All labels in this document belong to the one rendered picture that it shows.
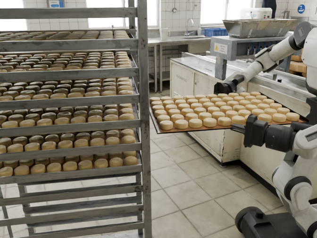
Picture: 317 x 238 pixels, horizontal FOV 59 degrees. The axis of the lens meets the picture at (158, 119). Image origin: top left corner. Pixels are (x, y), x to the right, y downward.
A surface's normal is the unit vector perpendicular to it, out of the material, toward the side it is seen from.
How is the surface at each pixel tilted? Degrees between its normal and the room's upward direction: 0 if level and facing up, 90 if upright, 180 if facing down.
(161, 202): 0
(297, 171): 90
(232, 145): 90
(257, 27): 115
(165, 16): 90
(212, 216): 0
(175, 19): 90
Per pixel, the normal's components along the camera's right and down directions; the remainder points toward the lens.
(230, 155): 0.34, 0.35
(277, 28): 0.31, 0.71
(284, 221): -0.01, -0.93
